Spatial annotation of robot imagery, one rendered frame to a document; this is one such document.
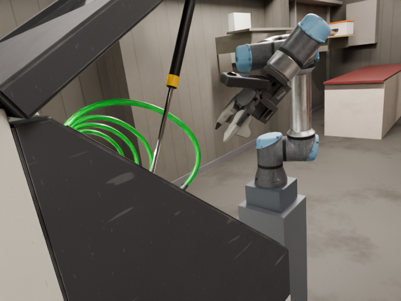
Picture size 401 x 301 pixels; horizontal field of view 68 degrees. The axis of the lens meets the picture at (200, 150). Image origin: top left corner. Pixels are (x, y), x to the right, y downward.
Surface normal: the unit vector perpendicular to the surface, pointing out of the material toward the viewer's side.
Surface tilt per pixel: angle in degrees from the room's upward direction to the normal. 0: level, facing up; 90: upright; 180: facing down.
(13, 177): 90
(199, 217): 90
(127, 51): 90
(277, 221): 90
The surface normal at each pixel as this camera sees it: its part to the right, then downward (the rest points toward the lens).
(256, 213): -0.65, 0.29
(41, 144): 0.73, 0.11
